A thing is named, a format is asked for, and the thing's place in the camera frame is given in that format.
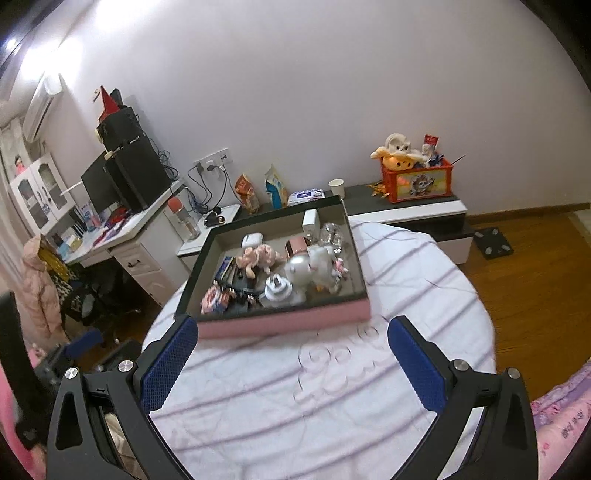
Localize black cables on wall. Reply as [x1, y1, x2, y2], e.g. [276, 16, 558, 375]
[158, 138, 230, 218]

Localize white square charger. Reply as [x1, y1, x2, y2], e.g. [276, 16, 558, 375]
[301, 209, 321, 241]

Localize white desk with drawers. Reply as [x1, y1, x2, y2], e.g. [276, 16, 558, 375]
[66, 180, 189, 306]

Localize white air conditioner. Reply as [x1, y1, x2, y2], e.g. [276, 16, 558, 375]
[22, 74, 63, 143]

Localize white glass-door cupboard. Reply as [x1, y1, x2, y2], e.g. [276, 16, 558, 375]
[10, 154, 75, 235]

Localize white wall power strip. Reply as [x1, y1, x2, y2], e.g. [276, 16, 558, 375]
[193, 148, 232, 171]

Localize orange toy storage box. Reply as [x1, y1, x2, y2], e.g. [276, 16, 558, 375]
[381, 159, 453, 203]

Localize yellow white plush toy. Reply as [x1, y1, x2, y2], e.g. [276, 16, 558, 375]
[370, 133, 428, 171]

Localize pink box with black rim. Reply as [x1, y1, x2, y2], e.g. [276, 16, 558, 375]
[175, 196, 370, 339]

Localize rose gold white cylinder bottle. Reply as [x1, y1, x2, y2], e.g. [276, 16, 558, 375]
[286, 236, 310, 259]

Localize pink donut block figure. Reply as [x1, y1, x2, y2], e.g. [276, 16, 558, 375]
[200, 284, 231, 314]

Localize white paper cup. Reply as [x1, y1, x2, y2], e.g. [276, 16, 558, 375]
[329, 178, 346, 199]

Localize black textured comb case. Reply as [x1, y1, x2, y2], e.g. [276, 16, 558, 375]
[214, 267, 263, 314]

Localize silver ball white plush toy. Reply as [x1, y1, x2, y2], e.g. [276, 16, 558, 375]
[284, 245, 342, 294]

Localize clear crystal bottle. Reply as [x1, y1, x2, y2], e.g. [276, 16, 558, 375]
[318, 222, 344, 256]

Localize orange snack bag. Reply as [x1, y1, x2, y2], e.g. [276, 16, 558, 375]
[235, 174, 260, 214]

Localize blue gold lighter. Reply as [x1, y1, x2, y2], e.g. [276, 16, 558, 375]
[214, 256, 236, 283]

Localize red cone hat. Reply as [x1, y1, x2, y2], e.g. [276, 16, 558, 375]
[98, 86, 120, 123]

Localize white striped quilted tablecloth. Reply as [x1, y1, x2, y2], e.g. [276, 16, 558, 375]
[151, 223, 496, 479]

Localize pink jacket on chair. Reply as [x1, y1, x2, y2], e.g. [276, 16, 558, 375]
[21, 235, 69, 342]

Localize white earbuds case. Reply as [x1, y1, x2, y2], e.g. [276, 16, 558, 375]
[240, 232, 263, 249]

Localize black computer monitor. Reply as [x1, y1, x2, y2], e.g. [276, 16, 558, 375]
[81, 154, 120, 214]

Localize black bathroom scale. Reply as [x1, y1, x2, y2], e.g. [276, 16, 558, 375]
[474, 227, 514, 260]

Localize pink printed bedding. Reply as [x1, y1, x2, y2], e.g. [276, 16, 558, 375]
[531, 362, 590, 479]

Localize white round plug adapter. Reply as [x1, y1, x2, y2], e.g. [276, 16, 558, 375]
[259, 274, 305, 308]

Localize pink-haired doll figurine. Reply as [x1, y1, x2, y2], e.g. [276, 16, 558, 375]
[235, 244, 285, 279]

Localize black office chair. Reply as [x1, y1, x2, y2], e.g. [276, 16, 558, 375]
[59, 259, 150, 329]

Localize wet wipes pack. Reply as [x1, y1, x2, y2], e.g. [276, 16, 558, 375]
[287, 188, 325, 206]

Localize bottle with orange cap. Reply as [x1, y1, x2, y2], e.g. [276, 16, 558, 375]
[167, 196, 200, 242]

